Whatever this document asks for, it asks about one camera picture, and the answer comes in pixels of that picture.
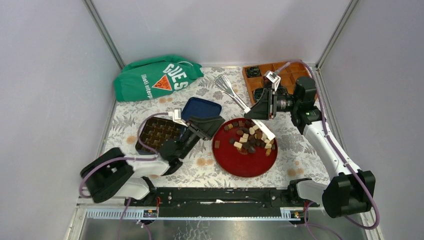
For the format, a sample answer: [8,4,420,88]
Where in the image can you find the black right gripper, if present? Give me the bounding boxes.
[244,88,300,120]

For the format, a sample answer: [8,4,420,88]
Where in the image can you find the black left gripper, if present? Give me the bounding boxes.
[177,115,223,161]

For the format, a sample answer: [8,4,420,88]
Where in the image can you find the silver metal tongs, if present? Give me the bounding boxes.
[214,74,276,141]

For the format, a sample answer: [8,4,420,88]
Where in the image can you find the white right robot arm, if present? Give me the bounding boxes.
[244,76,380,218]

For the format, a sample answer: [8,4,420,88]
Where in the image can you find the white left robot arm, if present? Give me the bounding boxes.
[79,113,225,206]

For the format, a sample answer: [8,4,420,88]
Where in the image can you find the caramel square chocolate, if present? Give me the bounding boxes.
[214,140,221,149]

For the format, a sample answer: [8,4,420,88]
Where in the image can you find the white rectangular chocolate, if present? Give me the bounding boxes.
[233,141,243,150]

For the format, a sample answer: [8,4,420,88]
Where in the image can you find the blue chocolate box with tray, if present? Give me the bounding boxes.
[139,117,186,151]

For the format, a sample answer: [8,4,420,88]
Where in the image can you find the blue box lid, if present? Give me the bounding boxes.
[181,97,222,121]

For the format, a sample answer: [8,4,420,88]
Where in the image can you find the orange wooden divider tray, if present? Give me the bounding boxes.
[242,61,312,105]

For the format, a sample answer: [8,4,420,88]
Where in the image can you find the red round plate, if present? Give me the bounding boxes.
[212,118,278,178]

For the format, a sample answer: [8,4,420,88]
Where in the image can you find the green printed bag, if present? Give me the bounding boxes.
[113,54,204,102]

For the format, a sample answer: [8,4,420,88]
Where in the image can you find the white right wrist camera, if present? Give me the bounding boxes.
[263,70,281,92]

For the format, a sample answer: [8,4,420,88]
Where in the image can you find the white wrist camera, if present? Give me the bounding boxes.
[168,108,188,127]
[263,70,281,92]

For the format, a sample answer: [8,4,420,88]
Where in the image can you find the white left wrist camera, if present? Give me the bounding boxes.
[168,108,188,127]

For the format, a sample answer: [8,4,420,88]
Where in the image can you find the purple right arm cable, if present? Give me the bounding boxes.
[274,60,381,240]

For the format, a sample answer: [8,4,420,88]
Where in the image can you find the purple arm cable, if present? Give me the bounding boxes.
[78,112,176,240]
[274,60,381,240]

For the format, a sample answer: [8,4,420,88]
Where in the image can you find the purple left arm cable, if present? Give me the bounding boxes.
[78,112,176,240]

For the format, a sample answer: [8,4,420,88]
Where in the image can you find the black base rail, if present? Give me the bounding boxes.
[125,187,305,218]

